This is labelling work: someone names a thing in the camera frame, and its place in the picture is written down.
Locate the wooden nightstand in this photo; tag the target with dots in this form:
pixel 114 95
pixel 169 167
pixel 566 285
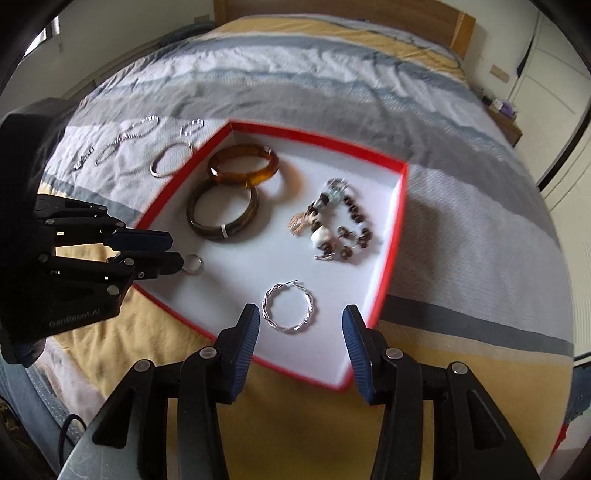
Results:
pixel 508 127

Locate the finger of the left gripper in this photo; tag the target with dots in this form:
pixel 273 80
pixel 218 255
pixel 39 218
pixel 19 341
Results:
pixel 147 267
pixel 73 222

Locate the purple tissue box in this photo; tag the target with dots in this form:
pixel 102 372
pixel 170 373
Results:
pixel 503 107

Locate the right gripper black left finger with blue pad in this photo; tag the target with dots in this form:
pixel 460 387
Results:
pixel 218 372

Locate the large thin silver bangle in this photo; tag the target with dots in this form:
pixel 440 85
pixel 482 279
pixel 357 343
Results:
pixel 170 159

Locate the striped bed duvet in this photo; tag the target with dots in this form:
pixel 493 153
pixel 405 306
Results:
pixel 479 276

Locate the window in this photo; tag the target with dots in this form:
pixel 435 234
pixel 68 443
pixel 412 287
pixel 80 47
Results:
pixel 51 33

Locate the amber translucent bangle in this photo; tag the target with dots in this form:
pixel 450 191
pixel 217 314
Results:
pixel 243 165

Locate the dark olive bangle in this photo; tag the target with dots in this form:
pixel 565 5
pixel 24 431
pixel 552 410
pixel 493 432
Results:
pixel 217 213

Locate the blue clothes pile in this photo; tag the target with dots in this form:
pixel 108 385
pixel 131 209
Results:
pixel 187 31

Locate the white sliding wardrobe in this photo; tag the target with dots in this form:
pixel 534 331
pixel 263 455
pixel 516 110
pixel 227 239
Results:
pixel 552 97

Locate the silver pendant brooch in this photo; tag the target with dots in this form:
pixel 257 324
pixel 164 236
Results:
pixel 79 163

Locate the wooden headboard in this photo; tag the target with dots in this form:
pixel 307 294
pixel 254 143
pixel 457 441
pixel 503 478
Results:
pixel 435 21

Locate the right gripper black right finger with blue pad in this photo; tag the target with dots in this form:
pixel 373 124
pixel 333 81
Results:
pixel 382 373

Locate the red shallow box tray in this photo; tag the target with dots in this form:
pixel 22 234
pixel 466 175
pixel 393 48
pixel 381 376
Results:
pixel 304 340

